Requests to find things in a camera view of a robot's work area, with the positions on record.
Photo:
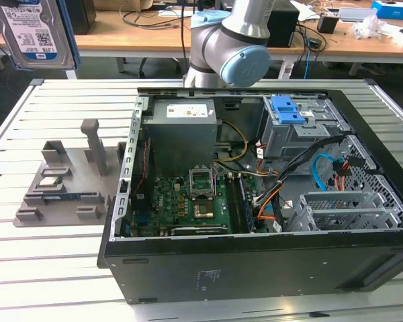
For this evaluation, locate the hard disk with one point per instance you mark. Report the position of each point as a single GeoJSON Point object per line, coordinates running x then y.
{"type": "Point", "coordinates": [33, 33]}

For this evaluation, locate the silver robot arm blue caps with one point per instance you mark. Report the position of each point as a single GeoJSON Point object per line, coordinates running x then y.
{"type": "Point", "coordinates": [208, 43]}

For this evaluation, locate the grey metal disk bay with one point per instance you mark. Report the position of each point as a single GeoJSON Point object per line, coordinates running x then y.
{"type": "Point", "coordinates": [339, 218]}

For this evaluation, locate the metal locking lever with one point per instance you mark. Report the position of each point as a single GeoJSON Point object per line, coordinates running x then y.
{"type": "Point", "coordinates": [216, 181]}

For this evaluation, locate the grey power supply unit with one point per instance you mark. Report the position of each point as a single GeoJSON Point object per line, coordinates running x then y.
{"type": "Point", "coordinates": [178, 141]}

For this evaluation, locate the green motherboard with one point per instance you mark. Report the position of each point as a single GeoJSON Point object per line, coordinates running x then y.
{"type": "Point", "coordinates": [174, 201]}

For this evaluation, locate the CPU socket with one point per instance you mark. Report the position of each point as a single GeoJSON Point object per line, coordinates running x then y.
{"type": "Point", "coordinates": [203, 210]}

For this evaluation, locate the black RAM slot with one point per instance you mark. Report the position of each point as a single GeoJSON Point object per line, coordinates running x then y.
{"type": "Point", "coordinates": [240, 208]}
{"type": "Point", "coordinates": [231, 201]}

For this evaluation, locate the installed RAM stick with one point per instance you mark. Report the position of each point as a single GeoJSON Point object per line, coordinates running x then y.
{"type": "Point", "coordinates": [248, 204]}

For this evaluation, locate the black graphics card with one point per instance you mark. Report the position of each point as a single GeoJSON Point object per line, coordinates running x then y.
{"type": "Point", "coordinates": [198, 230]}

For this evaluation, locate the grey optical drive cage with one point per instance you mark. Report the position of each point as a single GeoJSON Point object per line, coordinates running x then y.
{"type": "Point", "coordinates": [289, 141]}

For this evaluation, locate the blue plastic drive latch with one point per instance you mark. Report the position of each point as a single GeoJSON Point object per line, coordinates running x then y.
{"type": "Point", "coordinates": [285, 112]}

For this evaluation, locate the black open PC case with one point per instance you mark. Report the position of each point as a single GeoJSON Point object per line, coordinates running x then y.
{"type": "Point", "coordinates": [221, 268]}

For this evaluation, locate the grey parts rack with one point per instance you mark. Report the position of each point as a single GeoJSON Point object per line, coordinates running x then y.
{"type": "Point", "coordinates": [80, 181]}

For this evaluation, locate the wooden desk white legs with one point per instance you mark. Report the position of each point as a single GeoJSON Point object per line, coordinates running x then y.
{"type": "Point", "coordinates": [127, 40]}

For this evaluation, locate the blue RAM stick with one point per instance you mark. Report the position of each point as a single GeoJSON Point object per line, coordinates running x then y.
{"type": "Point", "coordinates": [60, 197]}

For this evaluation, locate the silver CPU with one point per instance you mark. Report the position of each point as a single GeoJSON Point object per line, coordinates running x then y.
{"type": "Point", "coordinates": [48, 182]}

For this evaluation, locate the black speaker box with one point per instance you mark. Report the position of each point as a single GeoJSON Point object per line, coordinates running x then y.
{"type": "Point", "coordinates": [283, 27]}

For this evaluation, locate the wooden desk with clutter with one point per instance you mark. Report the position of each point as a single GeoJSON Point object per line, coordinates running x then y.
{"type": "Point", "coordinates": [342, 43]}

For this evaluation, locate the small black cube box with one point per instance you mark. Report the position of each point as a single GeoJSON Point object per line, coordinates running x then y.
{"type": "Point", "coordinates": [327, 24]}

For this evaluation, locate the black computer tower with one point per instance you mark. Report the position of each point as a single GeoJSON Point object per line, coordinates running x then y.
{"type": "Point", "coordinates": [84, 16]}

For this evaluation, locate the crumpled clear plastic bag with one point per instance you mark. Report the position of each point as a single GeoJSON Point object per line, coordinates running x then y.
{"type": "Point", "coordinates": [369, 28]}

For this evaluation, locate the grey flat box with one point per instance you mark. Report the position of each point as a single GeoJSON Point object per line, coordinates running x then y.
{"type": "Point", "coordinates": [357, 14]}

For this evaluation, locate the blue cardboard box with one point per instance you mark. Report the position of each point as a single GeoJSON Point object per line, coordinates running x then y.
{"type": "Point", "coordinates": [394, 8]}

